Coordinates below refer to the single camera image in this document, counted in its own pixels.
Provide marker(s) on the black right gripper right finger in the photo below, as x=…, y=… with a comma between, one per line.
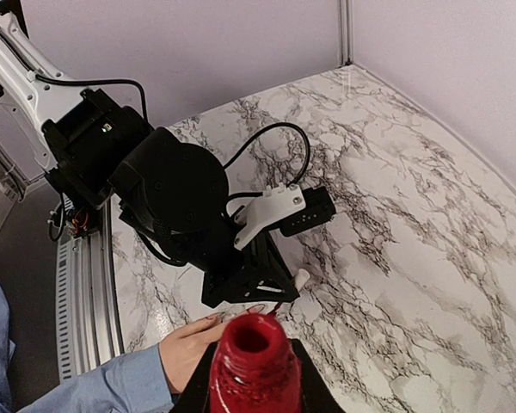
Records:
x=315, y=395

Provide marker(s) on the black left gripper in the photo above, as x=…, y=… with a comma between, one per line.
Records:
x=251, y=275

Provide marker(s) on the left aluminium corner post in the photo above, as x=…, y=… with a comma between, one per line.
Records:
x=345, y=14

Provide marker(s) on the red nail polish bottle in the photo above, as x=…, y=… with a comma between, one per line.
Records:
x=254, y=368

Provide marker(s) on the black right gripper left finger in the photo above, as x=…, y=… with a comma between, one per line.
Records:
x=196, y=398

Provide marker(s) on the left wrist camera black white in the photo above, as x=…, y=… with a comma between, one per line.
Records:
x=290, y=209

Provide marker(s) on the white nail polish brush cap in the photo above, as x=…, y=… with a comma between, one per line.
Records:
x=295, y=286

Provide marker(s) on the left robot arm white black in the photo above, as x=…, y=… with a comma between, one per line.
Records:
x=175, y=195

